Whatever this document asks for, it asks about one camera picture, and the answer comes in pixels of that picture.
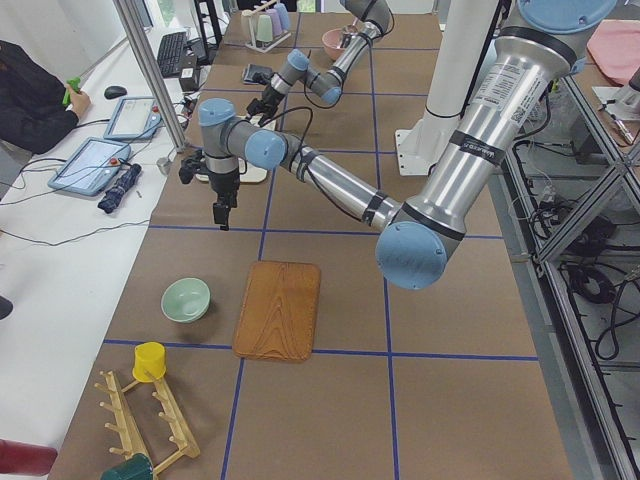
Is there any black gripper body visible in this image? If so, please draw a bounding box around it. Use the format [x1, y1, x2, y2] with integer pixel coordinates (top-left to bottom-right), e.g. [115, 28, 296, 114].
[247, 82, 288, 125]
[208, 169, 240, 208]

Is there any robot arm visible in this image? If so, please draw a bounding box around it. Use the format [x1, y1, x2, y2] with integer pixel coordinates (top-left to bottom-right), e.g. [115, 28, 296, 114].
[198, 1, 614, 290]
[246, 0, 394, 126]

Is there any cream bear serving tray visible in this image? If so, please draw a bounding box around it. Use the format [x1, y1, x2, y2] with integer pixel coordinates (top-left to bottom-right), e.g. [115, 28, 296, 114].
[195, 115, 277, 184]

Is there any brown wooden tray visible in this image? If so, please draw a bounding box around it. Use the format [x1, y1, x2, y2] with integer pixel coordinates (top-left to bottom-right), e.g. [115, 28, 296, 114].
[232, 261, 321, 362]

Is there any folded grey cloth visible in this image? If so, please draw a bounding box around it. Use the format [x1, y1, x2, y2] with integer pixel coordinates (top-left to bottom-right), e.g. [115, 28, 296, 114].
[242, 64, 273, 85]

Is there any green plastic cup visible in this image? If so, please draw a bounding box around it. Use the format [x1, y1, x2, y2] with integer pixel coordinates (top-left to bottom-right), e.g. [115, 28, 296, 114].
[256, 14, 273, 43]

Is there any purple plastic cup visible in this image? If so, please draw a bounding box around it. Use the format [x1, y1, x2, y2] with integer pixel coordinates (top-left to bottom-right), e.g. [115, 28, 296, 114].
[266, 8, 282, 37]

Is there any blue plastic cup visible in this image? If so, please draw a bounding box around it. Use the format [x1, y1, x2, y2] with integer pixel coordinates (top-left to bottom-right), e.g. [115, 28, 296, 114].
[274, 3, 291, 31]

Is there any pink bowl of ice cubes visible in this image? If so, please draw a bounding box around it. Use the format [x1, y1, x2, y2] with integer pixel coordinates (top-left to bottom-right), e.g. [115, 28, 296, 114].
[322, 27, 347, 60]

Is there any green ceramic bowl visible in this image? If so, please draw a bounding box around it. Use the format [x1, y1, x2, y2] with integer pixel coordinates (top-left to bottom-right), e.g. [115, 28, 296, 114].
[161, 278, 211, 323]

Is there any metal scoop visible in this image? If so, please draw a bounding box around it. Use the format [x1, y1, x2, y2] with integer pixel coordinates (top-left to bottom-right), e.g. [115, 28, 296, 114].
[339, 18, 359, 49]

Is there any black keyboard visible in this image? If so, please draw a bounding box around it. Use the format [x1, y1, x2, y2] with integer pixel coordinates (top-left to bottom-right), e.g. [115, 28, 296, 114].
[156, 31, 187, 78]

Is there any far teach pendant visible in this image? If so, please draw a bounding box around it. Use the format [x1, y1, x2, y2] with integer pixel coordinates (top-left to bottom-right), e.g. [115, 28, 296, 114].
[103, 96, 162, 141]

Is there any teach pendant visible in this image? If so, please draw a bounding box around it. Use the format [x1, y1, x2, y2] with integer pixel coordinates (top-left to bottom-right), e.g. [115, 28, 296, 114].
[48, 137, 131, 197]
[103, 96, 162, 141]

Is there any folded dark blue umbrella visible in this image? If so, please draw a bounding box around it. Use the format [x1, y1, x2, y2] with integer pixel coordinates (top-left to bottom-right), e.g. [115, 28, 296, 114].
[98, 164, 142, 214]

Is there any near teach pendant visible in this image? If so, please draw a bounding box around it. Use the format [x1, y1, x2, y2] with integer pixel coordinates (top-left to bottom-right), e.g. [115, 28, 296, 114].
[48, 137, 131, 197]

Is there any black computer mouse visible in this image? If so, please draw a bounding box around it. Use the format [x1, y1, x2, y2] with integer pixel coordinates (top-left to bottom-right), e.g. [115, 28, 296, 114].
[103, 85, 127, 100]

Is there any yellow mug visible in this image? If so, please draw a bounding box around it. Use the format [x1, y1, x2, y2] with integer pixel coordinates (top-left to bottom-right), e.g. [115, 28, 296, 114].
[132, 341, 167, 383]

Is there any seated person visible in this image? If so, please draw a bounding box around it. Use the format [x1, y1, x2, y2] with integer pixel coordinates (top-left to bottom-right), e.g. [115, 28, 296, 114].
[1, 41, 91, 154]

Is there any dark green mug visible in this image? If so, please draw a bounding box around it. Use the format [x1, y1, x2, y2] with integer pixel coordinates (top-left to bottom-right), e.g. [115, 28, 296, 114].
[100, 453, 154, 480]

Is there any red cylinder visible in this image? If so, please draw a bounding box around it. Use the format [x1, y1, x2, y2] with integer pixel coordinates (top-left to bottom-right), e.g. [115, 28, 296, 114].
[1, 439, 58, 477]

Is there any white wire cup rack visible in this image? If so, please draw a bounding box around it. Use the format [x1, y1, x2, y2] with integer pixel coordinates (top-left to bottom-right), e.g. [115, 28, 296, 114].
[244, 31, 292, 53]

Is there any aluminium frame post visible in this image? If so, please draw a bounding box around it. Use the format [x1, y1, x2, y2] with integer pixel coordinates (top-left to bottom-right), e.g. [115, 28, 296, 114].
[113, 0, 186, 153]

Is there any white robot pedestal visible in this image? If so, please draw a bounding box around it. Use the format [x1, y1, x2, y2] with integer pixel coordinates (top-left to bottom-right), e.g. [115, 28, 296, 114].
[394, 0, 501, 177]

